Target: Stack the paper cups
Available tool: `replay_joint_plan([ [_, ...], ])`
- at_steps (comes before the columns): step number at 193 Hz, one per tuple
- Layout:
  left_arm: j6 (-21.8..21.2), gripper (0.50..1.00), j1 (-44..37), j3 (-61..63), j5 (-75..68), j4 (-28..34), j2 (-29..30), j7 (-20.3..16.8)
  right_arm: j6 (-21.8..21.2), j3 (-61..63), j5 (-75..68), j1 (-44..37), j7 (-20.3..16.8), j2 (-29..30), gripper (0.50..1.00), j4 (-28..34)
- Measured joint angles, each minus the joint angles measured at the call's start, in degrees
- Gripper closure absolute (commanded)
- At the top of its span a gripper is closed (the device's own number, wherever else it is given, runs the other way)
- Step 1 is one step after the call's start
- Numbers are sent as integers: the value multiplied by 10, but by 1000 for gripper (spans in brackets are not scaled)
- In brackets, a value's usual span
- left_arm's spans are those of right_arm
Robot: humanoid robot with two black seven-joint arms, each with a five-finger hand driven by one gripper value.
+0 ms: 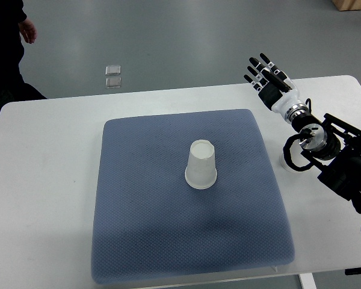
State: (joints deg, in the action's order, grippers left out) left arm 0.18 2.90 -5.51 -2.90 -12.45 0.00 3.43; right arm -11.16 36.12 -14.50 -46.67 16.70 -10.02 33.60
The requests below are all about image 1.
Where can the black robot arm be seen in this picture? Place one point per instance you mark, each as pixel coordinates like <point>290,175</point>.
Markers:
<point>331,145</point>

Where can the bystander hand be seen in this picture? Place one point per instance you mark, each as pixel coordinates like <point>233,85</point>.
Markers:
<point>28,31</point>

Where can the white paper cup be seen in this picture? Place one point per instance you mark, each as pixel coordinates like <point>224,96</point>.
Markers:
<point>284,164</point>
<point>200,172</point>

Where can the upper floor socket plate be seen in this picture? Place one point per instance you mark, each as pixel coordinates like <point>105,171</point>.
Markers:
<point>113,69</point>

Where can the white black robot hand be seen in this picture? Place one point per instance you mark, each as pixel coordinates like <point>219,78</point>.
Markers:
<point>277,95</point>

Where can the blue mesh cushion mat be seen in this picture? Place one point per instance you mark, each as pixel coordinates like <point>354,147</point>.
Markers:
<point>149,223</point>

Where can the wooden box corner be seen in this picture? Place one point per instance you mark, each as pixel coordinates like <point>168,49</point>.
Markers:
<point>347,5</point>

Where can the bystander in black clothes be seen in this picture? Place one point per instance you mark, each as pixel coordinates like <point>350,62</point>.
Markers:
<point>12,86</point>

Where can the white table leg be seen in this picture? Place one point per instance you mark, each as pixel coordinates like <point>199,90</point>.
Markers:
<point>307,281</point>

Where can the black table control panel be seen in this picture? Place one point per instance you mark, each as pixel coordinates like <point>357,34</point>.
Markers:
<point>353,271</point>

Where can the white paper cup on mat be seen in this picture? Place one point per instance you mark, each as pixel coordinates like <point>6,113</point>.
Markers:
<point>200,172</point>

